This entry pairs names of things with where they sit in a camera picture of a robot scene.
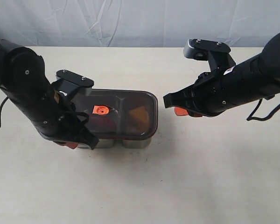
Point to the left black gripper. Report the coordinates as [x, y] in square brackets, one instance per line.
[56, 120]

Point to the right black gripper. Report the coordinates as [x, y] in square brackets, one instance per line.
[205, 97]

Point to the red toy sausage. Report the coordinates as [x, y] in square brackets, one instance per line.
[101, 124]

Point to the yellow toy cheese wedge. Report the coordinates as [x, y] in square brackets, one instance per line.
[139, 117]

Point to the dark transparent lid orange valve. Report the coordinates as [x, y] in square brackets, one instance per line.
[126, 114]

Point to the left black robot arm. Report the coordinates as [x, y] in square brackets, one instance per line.
[22, 73]

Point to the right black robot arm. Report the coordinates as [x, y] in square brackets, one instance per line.
[227, 84]

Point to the steel two-compartment lunch box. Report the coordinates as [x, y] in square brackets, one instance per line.
[121, 142]

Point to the wrinkled blue-grey backdrop cloth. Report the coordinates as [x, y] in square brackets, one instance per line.
[138, 23]

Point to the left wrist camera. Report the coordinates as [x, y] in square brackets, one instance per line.
[70, 84]

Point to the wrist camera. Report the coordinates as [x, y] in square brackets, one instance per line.
[70, 84]
[217, 54]

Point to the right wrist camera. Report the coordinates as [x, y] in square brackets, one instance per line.
[217, 54]

